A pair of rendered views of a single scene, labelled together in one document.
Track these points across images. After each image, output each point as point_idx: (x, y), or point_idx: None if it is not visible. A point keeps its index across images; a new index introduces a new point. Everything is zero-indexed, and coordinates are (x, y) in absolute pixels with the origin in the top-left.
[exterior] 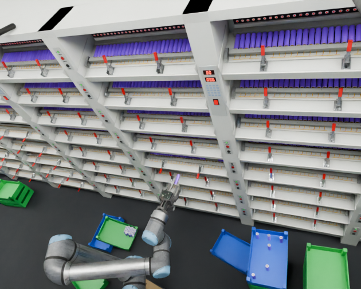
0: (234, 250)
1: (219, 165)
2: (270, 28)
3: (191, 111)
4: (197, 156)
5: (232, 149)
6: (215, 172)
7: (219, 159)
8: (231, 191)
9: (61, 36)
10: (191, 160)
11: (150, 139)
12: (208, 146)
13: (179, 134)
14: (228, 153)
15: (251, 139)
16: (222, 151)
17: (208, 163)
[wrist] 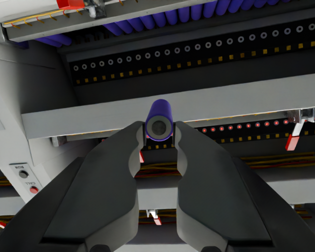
0: None
1: (28, 36)
2: None
3: (132, 247)
4: (109, 110)
5: (19, 181)
6: (16, 4)
7: (35, 119)
8: None
9: None
10: (151, 13)
11: (292, 145)
12: (92, 132)
13: (166, 200)
14: (19, 164)
15: (1, 212)
16: (40, 167)
17: (72, 27)
